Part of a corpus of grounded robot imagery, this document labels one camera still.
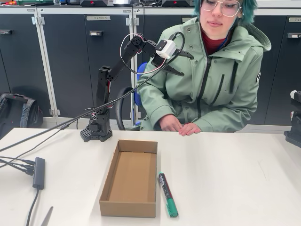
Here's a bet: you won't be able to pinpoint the green marker pen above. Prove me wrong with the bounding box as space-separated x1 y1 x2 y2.
158 172 179 218

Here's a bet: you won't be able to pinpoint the person's left forearm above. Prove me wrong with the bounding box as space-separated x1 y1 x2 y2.
197 113 250 133

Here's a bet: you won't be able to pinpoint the person's right forearm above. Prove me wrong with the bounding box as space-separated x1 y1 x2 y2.
138 103 177 131

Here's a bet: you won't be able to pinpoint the person in green jacket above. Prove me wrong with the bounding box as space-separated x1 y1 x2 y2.
135 0 272 133

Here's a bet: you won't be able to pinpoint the person's right hand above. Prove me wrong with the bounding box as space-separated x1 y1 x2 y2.
158 114 183 132

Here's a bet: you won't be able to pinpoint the person's left hand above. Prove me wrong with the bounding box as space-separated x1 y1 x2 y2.
178 122 203 137

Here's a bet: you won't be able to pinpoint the blue office chair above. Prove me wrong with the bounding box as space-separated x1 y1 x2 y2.
115 62 151 131

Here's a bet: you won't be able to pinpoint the dark grey cabinet door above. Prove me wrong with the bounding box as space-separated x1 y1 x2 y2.
40 14 92 118
0 14 51 117
253 15 289 125
84 14 136 118
136 14 196 64
264 15 301 127

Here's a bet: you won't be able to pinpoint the black case red logo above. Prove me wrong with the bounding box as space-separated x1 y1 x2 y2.
79 0 115 7
161 0 191 7

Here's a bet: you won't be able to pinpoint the open cardboard box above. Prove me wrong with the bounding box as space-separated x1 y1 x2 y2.
98 139 158 218

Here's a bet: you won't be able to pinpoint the green box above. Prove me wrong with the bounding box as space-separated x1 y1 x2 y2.
16 0 55 6

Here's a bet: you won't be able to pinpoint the black backpack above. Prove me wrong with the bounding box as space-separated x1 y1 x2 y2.
0 92 44 139

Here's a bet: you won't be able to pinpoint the grey USB hub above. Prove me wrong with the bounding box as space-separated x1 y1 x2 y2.
32 157 46 190

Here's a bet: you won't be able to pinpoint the grey scissors blade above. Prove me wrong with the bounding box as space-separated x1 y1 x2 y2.
40 206 54 226

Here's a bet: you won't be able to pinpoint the white gripper camera box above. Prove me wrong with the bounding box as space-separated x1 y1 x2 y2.
155 39 177 59

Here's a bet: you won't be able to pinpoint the red white servo wire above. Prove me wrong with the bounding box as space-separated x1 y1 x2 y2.
119 33 166 75

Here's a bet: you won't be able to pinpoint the thick black camera cable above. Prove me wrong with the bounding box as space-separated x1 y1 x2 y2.
0 31 186 153

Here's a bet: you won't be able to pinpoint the clear frame glasses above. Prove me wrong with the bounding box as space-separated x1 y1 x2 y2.
199 0 242 18

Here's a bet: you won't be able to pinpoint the thin black cable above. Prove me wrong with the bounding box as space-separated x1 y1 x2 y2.
0 107 98 168

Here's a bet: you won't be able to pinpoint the grey hub cable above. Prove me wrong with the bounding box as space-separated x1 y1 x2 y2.
25 188 40 226

